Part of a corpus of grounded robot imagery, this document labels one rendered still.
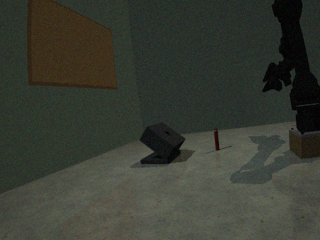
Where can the dark red peg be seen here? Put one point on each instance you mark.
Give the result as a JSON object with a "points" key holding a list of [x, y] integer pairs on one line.
{"points": [[216, 138]]}

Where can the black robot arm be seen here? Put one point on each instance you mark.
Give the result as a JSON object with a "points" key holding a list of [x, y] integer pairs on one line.
{"points": [[305, 85]]}

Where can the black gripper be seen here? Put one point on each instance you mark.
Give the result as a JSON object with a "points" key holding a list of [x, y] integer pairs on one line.
{"points": [[273, 74]]}

